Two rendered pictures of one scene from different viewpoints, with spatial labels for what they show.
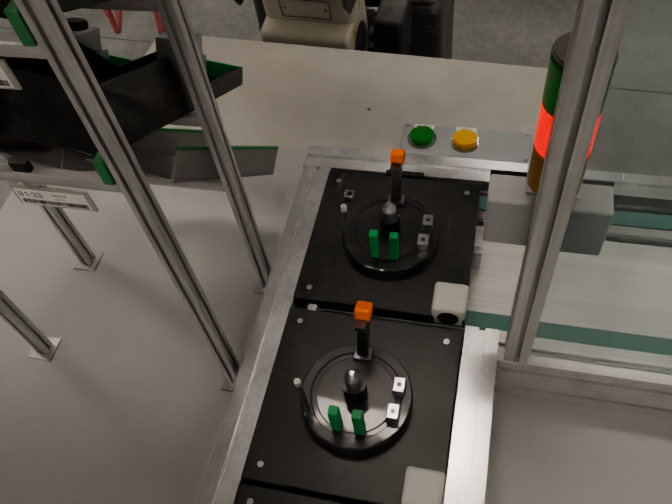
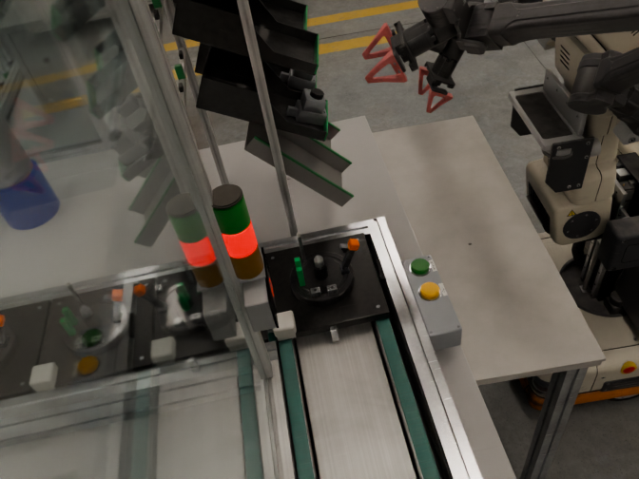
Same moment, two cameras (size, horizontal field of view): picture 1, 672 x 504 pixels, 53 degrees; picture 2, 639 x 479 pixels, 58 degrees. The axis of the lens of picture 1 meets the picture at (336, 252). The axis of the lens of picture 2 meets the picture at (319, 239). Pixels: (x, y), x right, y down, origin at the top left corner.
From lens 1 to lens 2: 0.89 m
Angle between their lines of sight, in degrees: 42
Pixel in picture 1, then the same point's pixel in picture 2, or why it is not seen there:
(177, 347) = not seen: hidden behind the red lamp
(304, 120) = (437, 216)
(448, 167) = (402, 292)
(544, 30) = not seen: outside the picture
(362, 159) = (386, 245)
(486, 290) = (320, 353)
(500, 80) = (555, 311)
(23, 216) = not seen: hidden behind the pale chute
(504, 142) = (442, 315)
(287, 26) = (542, 172)
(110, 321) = (250, 202)
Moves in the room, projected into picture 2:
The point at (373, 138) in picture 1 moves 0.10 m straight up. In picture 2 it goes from (442, 257) to (444, 228)
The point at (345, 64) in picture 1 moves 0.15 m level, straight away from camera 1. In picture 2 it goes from (507, 214) to (553, 192)
